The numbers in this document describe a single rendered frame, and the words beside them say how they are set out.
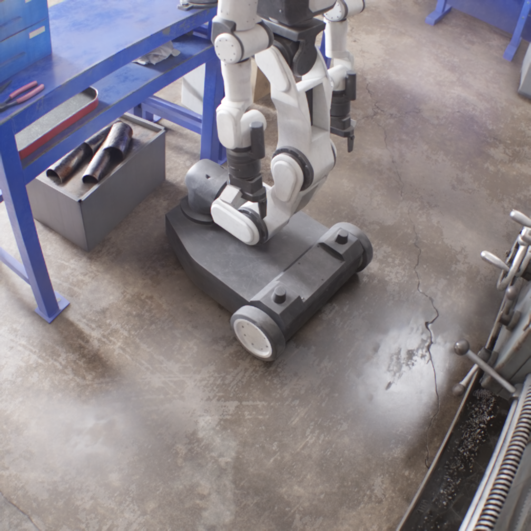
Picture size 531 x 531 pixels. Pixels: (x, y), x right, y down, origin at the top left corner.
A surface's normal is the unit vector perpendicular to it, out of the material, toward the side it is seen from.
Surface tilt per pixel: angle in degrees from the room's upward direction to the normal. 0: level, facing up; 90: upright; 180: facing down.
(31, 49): 90
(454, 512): 0
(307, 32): 90
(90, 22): 0
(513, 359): 90
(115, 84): 0
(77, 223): 90
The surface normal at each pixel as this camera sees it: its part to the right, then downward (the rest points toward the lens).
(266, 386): 0.11, -0.65
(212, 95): -0.54, 0.60
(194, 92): -0.71, 0.48
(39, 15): 0.84, 0.47
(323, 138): 0.77, 0.41
